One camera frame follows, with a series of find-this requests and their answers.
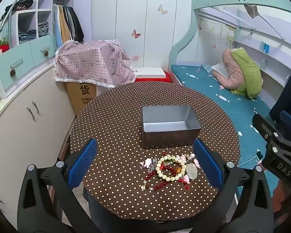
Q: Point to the pink rabbit charm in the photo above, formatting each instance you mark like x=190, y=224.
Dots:
x=146, y=163

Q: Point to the white shelf unit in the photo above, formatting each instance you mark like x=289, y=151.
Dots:
x=44, y=2

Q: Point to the pink and black charm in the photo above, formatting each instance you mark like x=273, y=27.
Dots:
x=183, y=157

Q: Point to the red knot tassel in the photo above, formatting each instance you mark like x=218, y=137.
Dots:
x=185, y=180

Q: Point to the white flat box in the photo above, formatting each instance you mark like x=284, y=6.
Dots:
x=148, y=72

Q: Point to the smartphone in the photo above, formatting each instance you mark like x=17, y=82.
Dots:
x=259, y=155

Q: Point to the red mat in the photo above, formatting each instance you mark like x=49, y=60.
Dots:
x=160, y=80

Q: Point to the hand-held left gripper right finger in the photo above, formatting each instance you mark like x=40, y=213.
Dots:
x=207, y=162

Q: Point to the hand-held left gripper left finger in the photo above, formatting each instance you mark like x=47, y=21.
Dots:
x=83, y=162

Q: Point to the folded jeans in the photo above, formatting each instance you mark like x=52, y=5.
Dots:
x=26, y=37

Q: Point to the grey metal tin box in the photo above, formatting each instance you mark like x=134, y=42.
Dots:
x=169, y=138

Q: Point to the brown polka dot tablecloth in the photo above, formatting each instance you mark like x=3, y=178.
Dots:
x=111, y=126

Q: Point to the brown hanging cloth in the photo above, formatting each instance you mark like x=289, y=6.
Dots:
x=251, y=11

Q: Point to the pale jade pendant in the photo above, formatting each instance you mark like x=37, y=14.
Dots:
x=191, y=171

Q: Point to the yellow butterfly sticker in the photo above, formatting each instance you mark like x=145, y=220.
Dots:
x=163, y=9

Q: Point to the pink and green quilt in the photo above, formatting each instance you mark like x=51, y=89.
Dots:
x=245, y=72

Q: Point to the hanging clothes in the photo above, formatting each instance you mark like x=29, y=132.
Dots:
x=68, y=24

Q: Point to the grey curved metal pipe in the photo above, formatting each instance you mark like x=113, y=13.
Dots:
x=11, y=12

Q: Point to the small blue box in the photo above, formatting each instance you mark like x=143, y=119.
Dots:
x=266, y=47

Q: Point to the teal drawer unit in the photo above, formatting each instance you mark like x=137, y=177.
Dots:
x=21, y=58

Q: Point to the red plush toy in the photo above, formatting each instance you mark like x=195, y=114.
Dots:
x=1, y=46

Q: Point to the pink checkered cloth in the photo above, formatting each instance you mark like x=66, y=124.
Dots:
x=92, y=63

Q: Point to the dark clothes pile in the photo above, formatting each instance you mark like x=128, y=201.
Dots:
x=18, y=6

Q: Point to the pink butterfly sticker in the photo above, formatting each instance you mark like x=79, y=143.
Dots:
x=135, y=34

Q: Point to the teal mattress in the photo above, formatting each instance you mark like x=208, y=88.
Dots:
x=232, y=116

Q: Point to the folded grey clothes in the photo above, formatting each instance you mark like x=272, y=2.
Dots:
x=43, y=29

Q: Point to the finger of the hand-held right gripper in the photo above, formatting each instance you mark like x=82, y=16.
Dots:
x=289, y=119
x=265, y=126

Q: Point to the cardboard box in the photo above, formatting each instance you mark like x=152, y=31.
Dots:
x=80, y=97

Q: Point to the person's right hand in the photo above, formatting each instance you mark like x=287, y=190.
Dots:
x=281, y=196

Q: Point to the white cabinet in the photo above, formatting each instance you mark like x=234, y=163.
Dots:
x=26, y=131

